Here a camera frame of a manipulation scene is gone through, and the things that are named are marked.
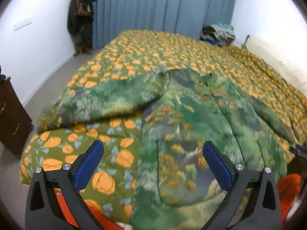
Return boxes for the hanging dark coats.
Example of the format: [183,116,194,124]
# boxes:
[67,0,97,57]

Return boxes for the green landscape print jacket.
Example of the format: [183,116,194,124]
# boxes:
[37,68,300,230]

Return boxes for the dark wooden cabinet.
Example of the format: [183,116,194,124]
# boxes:
[0,77,34,157]

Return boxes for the white wall cable duct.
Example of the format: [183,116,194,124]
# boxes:
[12,21,33,31]

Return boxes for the orange floral green quilt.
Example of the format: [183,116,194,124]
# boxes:
[20,30,307,226]

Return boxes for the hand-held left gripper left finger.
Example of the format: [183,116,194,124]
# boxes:
[25,140,105,230]

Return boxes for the orange cloth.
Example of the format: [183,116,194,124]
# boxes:
[55,174,303,230]

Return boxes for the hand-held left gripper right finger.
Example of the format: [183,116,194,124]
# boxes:
[201,141,281,230]

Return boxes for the blue curtain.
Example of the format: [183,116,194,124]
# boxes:
[92,0,238,49]

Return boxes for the pile of clothes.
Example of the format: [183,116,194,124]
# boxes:
[200,23,237,47]

